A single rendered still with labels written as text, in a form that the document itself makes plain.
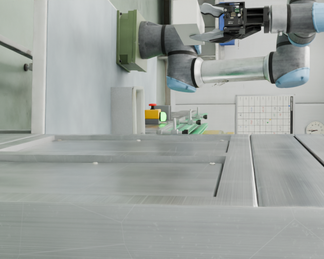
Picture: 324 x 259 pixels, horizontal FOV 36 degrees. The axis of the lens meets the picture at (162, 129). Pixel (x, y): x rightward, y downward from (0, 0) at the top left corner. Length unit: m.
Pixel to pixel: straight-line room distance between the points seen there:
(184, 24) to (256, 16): 0.19
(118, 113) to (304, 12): 0.80
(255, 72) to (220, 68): 0.13
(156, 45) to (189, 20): 0.70
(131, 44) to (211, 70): 0.31
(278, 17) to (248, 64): 0.53
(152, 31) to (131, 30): 0.09
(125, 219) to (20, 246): 0.11
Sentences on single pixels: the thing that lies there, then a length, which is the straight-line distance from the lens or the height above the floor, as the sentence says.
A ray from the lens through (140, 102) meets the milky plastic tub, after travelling 1.98.
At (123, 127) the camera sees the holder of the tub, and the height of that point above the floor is 0.79.
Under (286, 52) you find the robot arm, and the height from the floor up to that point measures 1.37.
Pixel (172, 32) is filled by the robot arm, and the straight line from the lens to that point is 1.97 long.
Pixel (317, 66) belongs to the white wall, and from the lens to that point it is 8.04.
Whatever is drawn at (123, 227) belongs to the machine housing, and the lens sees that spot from 0.47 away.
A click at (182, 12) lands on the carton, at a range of 1.30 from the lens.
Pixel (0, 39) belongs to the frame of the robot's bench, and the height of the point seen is 0.20.
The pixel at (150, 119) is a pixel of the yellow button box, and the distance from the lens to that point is 2.42.
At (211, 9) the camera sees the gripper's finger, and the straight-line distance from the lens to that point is 1.40.
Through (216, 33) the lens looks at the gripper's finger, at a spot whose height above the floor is 1.16.
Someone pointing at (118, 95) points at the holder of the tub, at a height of 0.78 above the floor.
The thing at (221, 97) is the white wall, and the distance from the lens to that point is 7.97.
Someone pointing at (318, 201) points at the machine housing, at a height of 1.29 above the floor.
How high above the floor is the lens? 1.23
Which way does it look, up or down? 9 degrees down
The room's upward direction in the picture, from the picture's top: 90 degrees clockwise
